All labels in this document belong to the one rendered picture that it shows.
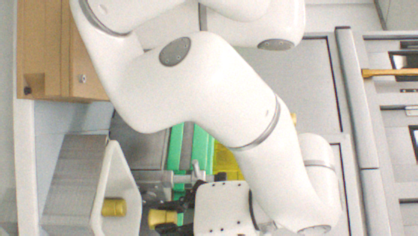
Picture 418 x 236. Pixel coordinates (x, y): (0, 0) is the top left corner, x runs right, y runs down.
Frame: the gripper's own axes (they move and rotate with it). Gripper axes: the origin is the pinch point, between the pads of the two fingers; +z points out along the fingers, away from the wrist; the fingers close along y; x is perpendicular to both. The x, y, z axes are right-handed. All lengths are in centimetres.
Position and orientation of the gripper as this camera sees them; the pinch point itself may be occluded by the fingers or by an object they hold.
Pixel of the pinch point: (169, 219)
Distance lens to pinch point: 81.4
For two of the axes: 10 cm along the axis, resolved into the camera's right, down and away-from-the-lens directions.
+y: 0.6, -7.8, 6.2
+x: -3.7, -5.9, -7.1
